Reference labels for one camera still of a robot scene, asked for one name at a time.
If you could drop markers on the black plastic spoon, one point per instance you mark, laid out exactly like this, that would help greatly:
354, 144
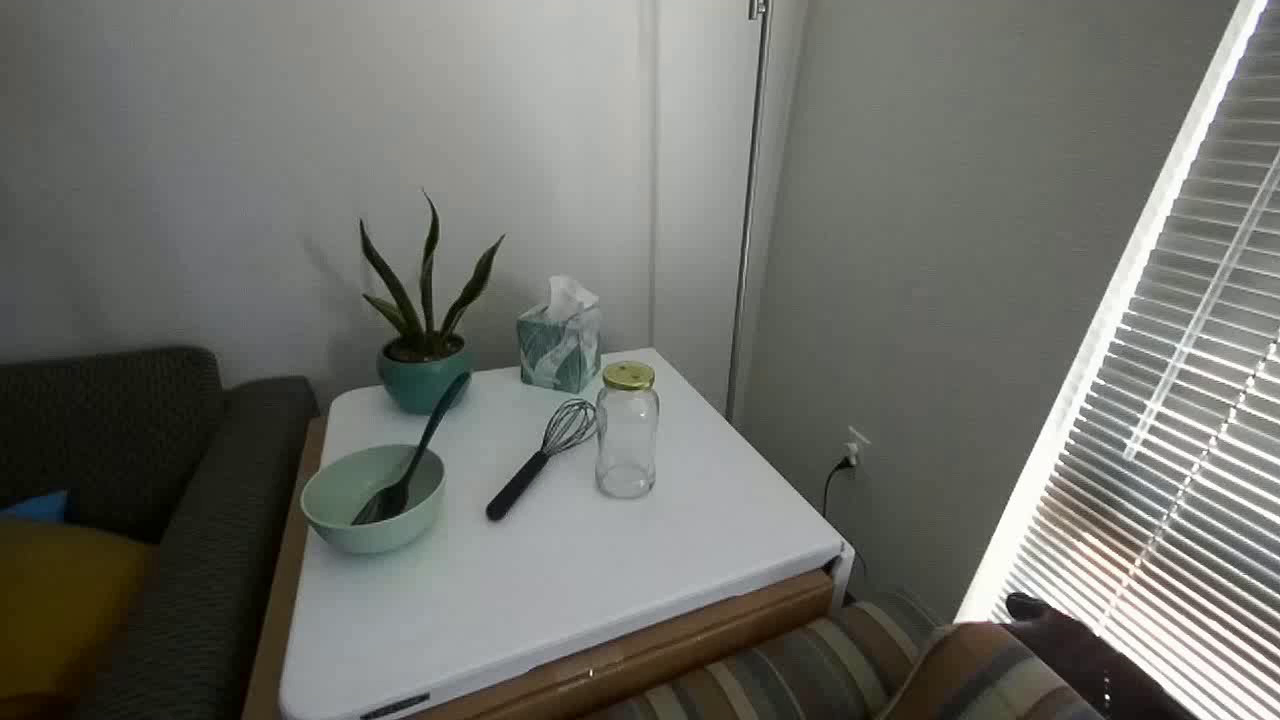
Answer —
420, 448

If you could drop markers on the glass jar with yellow lid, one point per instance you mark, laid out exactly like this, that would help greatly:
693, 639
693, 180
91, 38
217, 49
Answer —
626, 440

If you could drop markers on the teal patterned tissue box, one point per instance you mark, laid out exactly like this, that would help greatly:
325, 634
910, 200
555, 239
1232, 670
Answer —
555, 348

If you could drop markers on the thin vertical pole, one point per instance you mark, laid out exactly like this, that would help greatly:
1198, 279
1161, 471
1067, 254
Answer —
744, 200

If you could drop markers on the snake plant in teal pot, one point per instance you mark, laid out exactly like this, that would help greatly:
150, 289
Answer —
420, 382

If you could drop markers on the white table board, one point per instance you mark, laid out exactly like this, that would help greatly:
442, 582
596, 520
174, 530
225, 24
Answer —
561, 572

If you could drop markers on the wooden table base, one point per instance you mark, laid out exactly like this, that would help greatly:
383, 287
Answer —
667, 651

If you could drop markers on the pale green bowl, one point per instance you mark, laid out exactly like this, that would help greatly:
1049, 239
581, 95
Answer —
403, 530

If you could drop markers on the striped sofa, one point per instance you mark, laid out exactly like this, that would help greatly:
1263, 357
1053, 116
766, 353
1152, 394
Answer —
802, 673

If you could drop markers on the dark grey sofa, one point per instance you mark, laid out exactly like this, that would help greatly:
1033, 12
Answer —
201, 533

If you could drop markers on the dark brown throw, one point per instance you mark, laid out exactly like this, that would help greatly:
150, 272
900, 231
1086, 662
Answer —
1095, 662

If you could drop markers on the white window blinds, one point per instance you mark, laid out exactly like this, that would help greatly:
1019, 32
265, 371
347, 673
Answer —
1187, 440

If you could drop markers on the blue cushion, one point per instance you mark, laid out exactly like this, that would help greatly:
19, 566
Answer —
36, 508

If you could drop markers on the yellow cushion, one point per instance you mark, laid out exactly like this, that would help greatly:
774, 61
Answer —
60, 603

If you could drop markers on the white wall outlet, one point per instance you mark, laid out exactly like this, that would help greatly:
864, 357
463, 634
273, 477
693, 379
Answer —
853, 446

